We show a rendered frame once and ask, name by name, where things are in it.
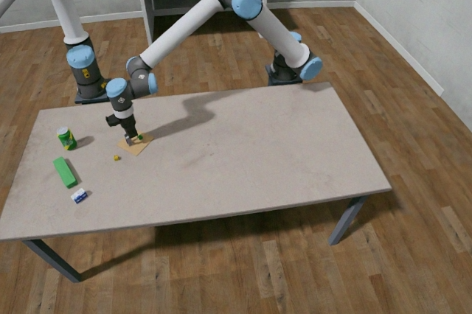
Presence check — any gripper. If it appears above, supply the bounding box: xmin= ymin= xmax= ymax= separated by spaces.
xmin=118 ymin=114 xmax=139 ymax=147

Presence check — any tan mat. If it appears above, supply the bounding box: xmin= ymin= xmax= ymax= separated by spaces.
xmin=117 ymin=128 xmax=156 ymax=156

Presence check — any green drink can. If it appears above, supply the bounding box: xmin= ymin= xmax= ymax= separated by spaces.
xmin=56 ymin=126 xmax=78 ymax=152

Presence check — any green block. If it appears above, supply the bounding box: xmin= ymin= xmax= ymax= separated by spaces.
xmin=52 ymin=156 xmax=79 ymax=189

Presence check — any blue and white box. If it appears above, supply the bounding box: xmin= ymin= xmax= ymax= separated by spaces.
xmin=70 ymin=187 xmax=89 ymax=205

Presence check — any beige table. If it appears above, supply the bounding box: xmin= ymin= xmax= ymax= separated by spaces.
xmin=0 ymin=81 xmax=392 ymax=284

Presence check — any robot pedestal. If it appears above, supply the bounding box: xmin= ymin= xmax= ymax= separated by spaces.
xmin=74 ymin=77 xmax=114 ymax=105
xmin=265 ymin=65 xmax=304 ymax=87

